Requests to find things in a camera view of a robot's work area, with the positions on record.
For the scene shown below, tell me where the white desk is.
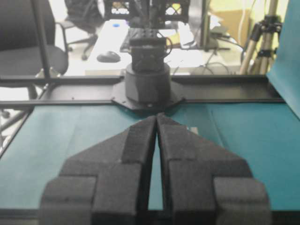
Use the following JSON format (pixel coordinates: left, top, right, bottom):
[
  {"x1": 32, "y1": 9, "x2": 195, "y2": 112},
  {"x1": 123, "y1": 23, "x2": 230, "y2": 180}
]
[{"x1": 84, "y1": 20, "x2": 242, "y2": 76}]

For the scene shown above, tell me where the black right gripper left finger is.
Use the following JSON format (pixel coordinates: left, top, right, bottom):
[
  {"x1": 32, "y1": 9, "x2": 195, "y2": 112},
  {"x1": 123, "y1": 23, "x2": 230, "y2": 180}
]
[{"x1": 40, "y1": 116, "x2": 157, "y2": 225}]

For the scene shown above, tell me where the black office chair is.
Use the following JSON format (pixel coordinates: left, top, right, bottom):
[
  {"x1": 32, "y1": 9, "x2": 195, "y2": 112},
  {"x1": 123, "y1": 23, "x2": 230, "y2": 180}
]
[
  {"x1": 0, "y1": 0, "x2": 69, "y2": 99},
  {"x1": 56, "y1": 0, "x2": 104, "y2": 60}
]

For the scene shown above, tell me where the cardboard box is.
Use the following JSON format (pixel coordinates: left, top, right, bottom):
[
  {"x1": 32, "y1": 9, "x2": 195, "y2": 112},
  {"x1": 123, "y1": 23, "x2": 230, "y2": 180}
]
[{"x1": 214, "y1": 9, "x2": 250, "y2": 46}]

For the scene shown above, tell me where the black vertical frame post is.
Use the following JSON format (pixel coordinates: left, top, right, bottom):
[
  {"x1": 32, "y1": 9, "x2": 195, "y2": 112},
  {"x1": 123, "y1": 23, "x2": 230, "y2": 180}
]
[{"x1": 30, "y1": 0, "x2": 50, "y2": 79}]

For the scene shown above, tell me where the camera tripod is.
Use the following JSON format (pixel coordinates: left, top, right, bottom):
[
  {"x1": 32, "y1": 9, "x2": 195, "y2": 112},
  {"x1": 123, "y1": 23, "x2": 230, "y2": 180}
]
[{"x1": 239, "y1": 0, "x2": 283, "y2": 75}]

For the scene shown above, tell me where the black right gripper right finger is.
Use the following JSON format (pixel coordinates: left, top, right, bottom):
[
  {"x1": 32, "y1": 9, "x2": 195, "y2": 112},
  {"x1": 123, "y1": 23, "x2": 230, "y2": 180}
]
[{"x1": 157, "y1": 113, "x2": 272, "y2": 225}]

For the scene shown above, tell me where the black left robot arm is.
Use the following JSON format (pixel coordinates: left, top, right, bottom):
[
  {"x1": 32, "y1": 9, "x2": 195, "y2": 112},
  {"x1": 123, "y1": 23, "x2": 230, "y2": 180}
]
[{"x1": 112, "y1": 0, "x2": 185, "y2": 112}]

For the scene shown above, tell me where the black computer mouse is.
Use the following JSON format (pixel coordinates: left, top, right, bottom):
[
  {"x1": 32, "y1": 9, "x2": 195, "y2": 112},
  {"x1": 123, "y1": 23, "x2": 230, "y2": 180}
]
[{"x1": 97, "y1": 51, "x2": 120, "y2": 63}]

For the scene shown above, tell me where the teal side backdrop sheet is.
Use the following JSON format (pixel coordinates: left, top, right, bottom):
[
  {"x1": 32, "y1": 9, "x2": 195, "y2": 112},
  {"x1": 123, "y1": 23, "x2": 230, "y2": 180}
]
[{"x1": 267, "y1": 0, "x2": 300, "y2": 124}]

